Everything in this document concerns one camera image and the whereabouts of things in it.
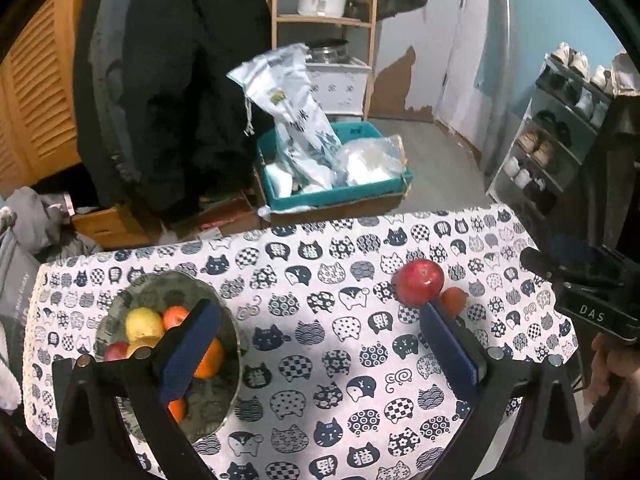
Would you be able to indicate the black coat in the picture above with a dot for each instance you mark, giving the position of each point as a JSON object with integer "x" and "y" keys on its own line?
{"x": 175, "y": 85}

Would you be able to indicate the small orange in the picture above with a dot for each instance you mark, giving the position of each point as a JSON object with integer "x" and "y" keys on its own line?
{"x": 455, "y": 301}
{"x": 177, "y": 408}

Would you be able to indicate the grey garment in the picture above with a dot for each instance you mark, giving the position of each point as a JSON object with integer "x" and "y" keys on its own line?
{"x": 30, "y": 210}

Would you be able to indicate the cat print tablecloth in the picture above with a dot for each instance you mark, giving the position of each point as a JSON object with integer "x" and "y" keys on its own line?
{"x": 325, "y": 310}

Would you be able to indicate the large orange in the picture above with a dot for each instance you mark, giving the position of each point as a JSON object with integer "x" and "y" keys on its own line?
{"x": 210, "y": 357}

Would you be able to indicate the brown cardboard box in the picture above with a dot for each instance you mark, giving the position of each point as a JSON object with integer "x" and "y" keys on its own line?
{"x": 220, "y": 217}

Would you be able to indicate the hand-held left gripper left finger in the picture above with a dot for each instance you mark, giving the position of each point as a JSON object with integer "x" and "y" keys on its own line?
{"x": 192, "y": 350}

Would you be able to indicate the wooden louvered door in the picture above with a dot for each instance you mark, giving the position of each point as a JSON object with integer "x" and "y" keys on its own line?
{"x": 40, "y": 110}

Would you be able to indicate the wooden shelf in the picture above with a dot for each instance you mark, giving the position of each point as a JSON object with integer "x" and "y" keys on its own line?
{"x": 325, "y": 20}

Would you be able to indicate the patterned ceramic bowl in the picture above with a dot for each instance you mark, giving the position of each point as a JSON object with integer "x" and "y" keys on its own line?
{"x": 212, "y": 400}

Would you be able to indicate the white fleece cloth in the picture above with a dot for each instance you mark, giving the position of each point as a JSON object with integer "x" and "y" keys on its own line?
{"x": 7, "y": 385}

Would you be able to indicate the dark cloth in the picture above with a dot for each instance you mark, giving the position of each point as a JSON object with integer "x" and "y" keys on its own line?
{"x": 615, "y": 170}

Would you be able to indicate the clear plastic bag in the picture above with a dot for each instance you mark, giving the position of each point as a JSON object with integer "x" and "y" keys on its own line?
{"x": 370, "y": 160}

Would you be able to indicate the wooden box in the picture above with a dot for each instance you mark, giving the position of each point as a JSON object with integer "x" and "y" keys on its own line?
{"x": 110, "y": 225}

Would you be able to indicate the white patterned storage box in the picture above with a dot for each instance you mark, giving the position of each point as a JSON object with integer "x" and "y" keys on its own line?
{"x": 340, "y": 90}

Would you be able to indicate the grey shoe rack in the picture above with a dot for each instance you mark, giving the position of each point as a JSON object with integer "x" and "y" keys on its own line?
{"x": 520, "y": 125}

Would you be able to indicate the white pot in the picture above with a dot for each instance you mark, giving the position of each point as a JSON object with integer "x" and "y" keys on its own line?
{"x": 322, "y": 4}

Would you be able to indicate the glass lidded pot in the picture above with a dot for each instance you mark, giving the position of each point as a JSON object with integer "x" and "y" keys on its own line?
{"x": 327, "y": 52}

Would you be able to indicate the grey bag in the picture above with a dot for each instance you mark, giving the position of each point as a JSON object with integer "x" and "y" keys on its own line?
{"x": 15, "y": 285}

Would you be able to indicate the teal box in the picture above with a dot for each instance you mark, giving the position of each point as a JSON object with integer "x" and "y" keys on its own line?
{"x": 370, "y": 132}

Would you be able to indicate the person's right hand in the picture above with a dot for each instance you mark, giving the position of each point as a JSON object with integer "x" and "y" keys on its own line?
{"x": 605, "y": 375}

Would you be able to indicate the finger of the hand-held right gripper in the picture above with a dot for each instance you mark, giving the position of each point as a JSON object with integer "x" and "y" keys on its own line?
{"x": 537, "y": 260}
{"x": 572, "y": 248}

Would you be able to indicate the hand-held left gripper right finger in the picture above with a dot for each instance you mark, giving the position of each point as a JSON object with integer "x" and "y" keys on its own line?
{"x": 450, "y": 350}

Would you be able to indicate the orange red apple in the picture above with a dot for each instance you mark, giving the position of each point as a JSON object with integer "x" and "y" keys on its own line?
{"x": 175, "y": 316}

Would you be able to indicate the row of shoes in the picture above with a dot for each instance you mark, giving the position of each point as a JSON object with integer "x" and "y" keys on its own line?
{"x": 542, "y": 152}

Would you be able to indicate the white door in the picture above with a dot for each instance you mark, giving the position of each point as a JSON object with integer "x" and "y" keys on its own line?
{"x": 470, "y": 60}

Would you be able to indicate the white printed plastic bag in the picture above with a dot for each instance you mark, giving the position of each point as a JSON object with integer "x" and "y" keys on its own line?
{"x": 300, "y": 125}

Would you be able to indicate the dark red apple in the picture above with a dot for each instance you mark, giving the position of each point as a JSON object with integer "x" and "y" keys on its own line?
{"x": 117, "y": 351}

